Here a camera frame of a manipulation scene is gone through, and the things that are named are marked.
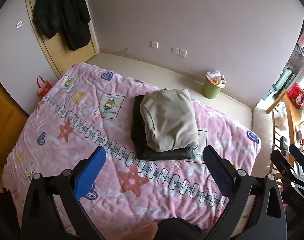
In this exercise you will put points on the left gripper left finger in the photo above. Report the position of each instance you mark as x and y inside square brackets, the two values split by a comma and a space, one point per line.
[41, 218]

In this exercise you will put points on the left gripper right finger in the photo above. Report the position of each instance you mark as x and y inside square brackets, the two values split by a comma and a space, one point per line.
[266, 219]

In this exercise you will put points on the cream white sweatshirt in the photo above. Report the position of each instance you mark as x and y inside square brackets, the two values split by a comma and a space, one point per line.
[170, 121]

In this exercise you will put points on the wooden chair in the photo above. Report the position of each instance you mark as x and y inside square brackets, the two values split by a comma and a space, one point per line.
[287, 127]

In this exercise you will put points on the red bag on chair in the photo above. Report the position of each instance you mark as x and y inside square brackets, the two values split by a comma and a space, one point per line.
[296, 95]

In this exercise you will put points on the teal suitcase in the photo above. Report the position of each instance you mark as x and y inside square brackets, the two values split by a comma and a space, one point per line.
[284, 77]

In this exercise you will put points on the orange wooden door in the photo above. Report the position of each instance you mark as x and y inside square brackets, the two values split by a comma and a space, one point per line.
[12, 121]

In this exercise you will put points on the green trash bin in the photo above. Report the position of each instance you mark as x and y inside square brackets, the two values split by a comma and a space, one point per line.
[214, 82]

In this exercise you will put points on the pink patterned bed blanket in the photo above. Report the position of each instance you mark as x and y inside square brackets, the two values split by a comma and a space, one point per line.
[91, 107]

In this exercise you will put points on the folded black garment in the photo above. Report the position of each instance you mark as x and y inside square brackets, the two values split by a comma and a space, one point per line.
[143, 151]

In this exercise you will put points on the red gift bag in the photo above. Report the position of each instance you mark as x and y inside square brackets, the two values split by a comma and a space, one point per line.
[43, 86]

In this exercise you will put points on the black jacket hanging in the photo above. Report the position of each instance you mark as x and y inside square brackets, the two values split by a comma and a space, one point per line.
[70, 17]

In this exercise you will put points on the white wall socket right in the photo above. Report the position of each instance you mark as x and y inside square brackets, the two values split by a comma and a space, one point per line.
[183, 53]

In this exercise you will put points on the white wall socket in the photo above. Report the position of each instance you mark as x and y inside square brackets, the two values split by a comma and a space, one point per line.
[183, 53]
[175, 50]
[154, 45]

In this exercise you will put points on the white wall socket middle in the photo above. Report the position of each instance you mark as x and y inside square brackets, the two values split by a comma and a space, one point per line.
[175, 50]

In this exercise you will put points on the white light switch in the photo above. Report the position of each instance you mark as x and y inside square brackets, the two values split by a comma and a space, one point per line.
[19, 24]

